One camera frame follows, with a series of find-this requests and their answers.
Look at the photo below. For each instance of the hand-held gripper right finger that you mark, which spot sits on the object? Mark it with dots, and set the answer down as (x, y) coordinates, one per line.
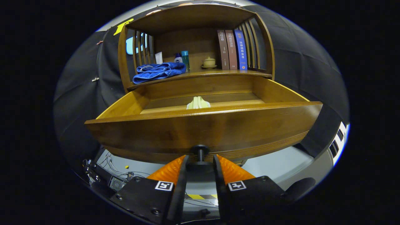
(220, 193)

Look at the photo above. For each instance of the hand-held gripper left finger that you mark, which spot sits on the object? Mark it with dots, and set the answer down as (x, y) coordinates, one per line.
(181, 193)

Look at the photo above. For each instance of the wooden drawer with black knob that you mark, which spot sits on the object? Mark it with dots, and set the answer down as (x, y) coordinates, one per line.
(203, 131)

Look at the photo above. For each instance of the wooden countertop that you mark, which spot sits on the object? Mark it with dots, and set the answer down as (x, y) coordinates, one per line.
(218, 72)

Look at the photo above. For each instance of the wooden cabinet with shelf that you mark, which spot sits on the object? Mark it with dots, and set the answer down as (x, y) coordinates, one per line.
(187, 40)

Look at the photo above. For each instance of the black electronic box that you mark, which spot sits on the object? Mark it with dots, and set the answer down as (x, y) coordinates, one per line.
(117, 183)

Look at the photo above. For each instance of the blue towel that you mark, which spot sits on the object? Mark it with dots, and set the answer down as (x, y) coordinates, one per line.
(156, 72)

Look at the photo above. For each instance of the white appliance with vents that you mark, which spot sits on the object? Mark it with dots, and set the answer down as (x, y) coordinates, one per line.
(339, 140)

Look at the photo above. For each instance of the beige lidded teacup with saucer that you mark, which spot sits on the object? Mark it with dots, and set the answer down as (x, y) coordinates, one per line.
(209, 62)

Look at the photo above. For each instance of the teal clear bottle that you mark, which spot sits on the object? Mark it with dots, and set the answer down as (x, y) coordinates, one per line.
(185, 59)

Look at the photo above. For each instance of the white bottle with blue cap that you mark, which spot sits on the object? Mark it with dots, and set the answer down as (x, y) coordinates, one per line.
(178, 58)

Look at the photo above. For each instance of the white tube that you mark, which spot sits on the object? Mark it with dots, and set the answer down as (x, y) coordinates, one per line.
(158, 57)

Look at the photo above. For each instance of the dark brown book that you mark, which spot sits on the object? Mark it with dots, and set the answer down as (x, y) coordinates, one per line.
(222, 50)

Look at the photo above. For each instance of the reddish brown book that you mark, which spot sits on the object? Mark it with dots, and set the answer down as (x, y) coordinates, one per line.
(232, 50)

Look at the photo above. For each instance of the blue book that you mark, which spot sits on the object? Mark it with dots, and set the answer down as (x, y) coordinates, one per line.
(241, 50)

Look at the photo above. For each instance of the black backdrop cloth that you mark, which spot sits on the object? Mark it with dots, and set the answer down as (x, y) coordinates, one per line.
(312, 62)

